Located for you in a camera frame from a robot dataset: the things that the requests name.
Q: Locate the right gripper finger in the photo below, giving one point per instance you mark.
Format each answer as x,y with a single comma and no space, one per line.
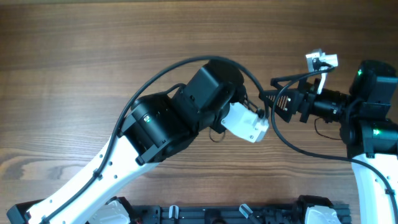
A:
286,105
303,84

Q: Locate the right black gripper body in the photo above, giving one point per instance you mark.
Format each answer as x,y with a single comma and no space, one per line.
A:
308,99

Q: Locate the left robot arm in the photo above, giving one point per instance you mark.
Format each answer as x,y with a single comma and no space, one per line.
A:
150,129

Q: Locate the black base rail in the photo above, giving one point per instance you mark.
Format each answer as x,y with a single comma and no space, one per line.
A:
306,209

